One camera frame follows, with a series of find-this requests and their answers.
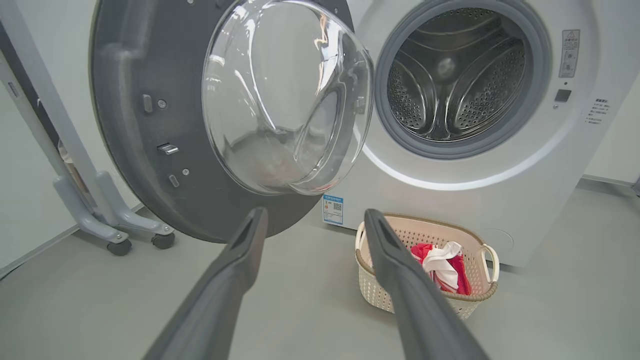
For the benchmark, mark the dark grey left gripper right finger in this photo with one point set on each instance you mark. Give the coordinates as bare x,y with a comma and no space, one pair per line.
420,305

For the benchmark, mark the white front-load washing machine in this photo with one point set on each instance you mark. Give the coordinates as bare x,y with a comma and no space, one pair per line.
540,200

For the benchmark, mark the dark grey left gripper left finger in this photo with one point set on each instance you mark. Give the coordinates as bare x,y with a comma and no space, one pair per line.
215,295

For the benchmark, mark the round glass washing machine door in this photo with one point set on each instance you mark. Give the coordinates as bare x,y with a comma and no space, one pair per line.
145,165

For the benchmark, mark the cream perforated laundry basket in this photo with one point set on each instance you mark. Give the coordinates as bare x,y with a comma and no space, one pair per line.
475,265

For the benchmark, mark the red basketball jersey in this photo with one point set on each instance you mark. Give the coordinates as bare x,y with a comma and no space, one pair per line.
457,272

